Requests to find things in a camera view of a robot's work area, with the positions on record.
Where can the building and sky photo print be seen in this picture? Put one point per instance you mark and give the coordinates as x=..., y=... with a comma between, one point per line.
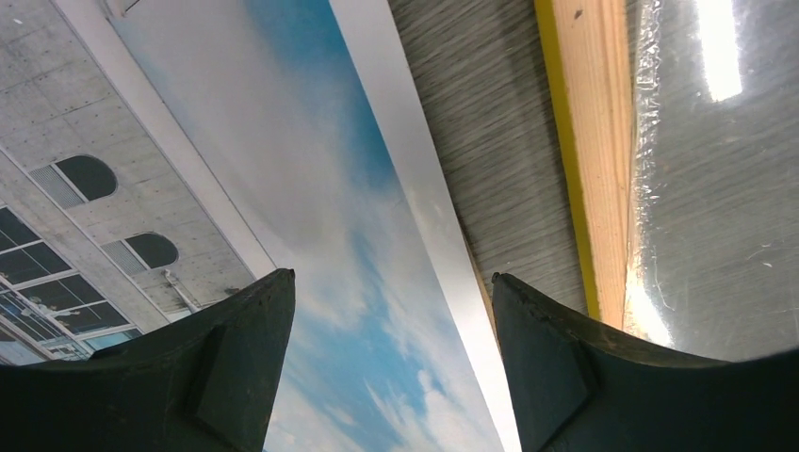
x=157, y=157

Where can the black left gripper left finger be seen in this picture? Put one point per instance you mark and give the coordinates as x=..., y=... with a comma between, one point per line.
x=207, y=382

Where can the brown fibreboard backing board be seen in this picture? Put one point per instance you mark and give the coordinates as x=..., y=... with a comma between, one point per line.
x=485, y=294

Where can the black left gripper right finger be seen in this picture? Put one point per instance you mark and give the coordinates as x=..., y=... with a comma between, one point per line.
x=577, y=384

